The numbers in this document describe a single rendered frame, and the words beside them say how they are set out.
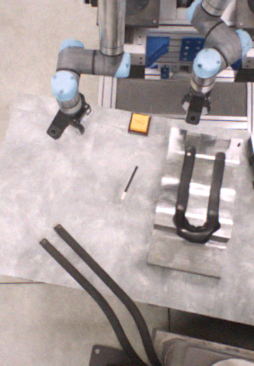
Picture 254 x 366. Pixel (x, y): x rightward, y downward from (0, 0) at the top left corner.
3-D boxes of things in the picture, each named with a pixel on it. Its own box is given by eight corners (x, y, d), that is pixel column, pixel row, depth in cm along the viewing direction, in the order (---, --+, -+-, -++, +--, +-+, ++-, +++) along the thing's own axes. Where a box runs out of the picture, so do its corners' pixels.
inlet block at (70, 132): (87, 109, 191) (86, 103, 185) (98, 116, 190) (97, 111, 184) (66, 136, 188) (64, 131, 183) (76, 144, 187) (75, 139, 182)
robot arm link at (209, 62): (229, 59, 150) (206, 76, 149) (223, 76, 161) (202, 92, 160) (212, 40, 152) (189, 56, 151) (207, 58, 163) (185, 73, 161)
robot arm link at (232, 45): (232, 14, 156) (203, 35, 154) (257, 40, 153) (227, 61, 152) (227, 28, 164) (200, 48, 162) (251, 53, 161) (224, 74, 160)
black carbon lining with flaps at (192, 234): (184, 147, 189) (187, 138, 180) (228, 154, 188) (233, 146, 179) (168, 239, 180) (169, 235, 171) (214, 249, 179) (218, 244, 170)
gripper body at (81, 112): (92, 112, 176) (89, 98, 165) (76, 131, 175) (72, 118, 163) (74, 100, 178) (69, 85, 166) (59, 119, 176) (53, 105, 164)
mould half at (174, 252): (170, 135, 198) (172, 122, 185) (238, 147, 196) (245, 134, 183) (147, 264, 185) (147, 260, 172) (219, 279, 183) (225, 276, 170)
